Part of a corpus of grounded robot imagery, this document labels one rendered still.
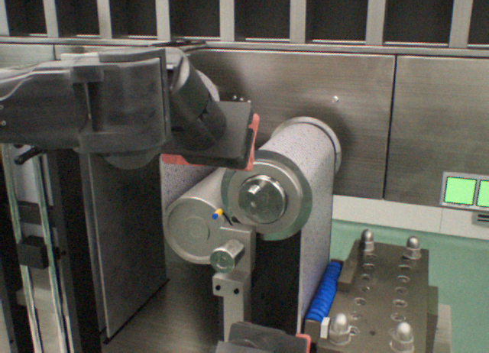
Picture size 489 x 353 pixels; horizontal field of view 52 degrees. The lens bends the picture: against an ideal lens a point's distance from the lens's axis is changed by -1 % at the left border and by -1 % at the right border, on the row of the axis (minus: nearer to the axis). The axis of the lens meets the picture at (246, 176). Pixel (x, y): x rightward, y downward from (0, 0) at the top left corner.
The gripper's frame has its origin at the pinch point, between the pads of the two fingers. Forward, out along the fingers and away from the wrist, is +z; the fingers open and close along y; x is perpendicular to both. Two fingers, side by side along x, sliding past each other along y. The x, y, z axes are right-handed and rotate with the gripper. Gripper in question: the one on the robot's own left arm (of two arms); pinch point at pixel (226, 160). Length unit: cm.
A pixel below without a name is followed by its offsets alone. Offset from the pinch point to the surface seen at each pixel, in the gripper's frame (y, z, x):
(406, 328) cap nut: 22.9, 28.0, -13.1
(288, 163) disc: 4.0, 13.3, 5.7
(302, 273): 6.5, 25.5, -7.8
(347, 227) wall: -24, 298, 76
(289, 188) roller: 4.5, 14.7, 2.5
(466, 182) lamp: 31, 45, 18
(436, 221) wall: 36, 292, 87
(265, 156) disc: 0.5, 12.8, 6.4
